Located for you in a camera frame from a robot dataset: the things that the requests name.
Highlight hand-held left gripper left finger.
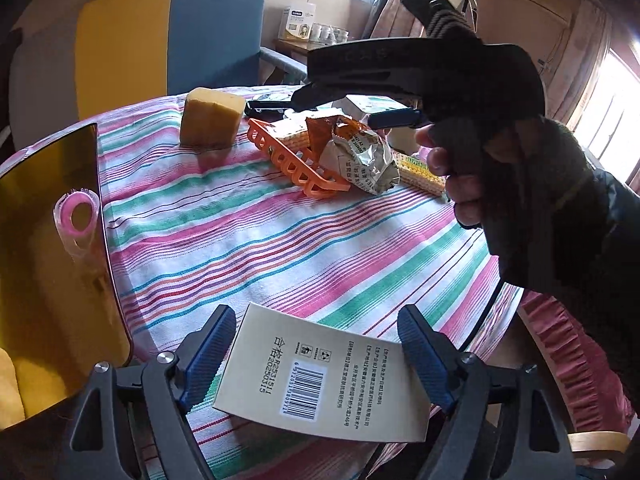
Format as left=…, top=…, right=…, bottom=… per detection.
left=67, top=304, right=237, bottom=480

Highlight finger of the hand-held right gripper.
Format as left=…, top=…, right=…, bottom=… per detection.
left=367, top=109, right=428, bottom=130
left=291, top=81, right=351, bottom=111

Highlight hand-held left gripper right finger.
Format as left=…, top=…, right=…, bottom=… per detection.
left=397, top=304, right=576, bottom=480

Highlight orange snack packet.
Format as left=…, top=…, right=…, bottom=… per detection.
left=305, top=114, right=373, bottom=161

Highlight white snack packet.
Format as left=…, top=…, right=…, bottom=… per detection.
left=320, top=130, right=401, bottom=196

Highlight orange plastic basket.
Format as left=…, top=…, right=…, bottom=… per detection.
left=246, top=118, right=352, bottom=198

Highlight beige carton box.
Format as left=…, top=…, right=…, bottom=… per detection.
left=212, top=302, right=432, bottom=443

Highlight gold tin box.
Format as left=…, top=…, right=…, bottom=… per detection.
left=0, top=122, right=135, bottom=431

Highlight person's right forearm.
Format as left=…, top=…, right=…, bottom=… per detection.
left=495, top=165, right=640, bottom=411

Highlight person's right hand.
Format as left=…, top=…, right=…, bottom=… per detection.
left=416, top=115, right=601, bottom=291

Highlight small white box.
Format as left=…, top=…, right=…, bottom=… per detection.
left=332, top=94, right=408, bottom=116

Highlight wooden side table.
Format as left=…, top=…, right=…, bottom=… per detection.
left=275, top=37, right=351, bottom=68

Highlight black remote controls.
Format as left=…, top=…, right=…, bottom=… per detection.
left=246, top=93, right=296, bottom=114

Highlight row of white cups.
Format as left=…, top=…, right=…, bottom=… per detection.
left=309, top=22, right=350, bottom=45

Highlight white printed carton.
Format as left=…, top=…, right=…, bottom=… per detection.
left=277, top=2, right=317, bottom=43

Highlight floral curtain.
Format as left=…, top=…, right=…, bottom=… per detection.
left=372, top=0, right=481, bottom=41

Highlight yellow sponge block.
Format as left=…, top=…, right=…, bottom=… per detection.
left=179, top=87, right=247, bottom=150

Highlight grey yellow blue armchair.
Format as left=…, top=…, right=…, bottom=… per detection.
left=10, top=0, right=308, bottom=148

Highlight striped tablecloth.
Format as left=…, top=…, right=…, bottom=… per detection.
left=0, top=82, right=523, bottom=480

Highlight red frilled cushion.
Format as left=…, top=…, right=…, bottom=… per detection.
left=517, top=290, right=633, bottom=441

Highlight wooden chair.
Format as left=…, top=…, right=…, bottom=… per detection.
left=567, top=430, right=633, bottom=466

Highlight yellow cloth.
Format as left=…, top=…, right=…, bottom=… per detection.
left=0, top=347, right=26, bottom=428

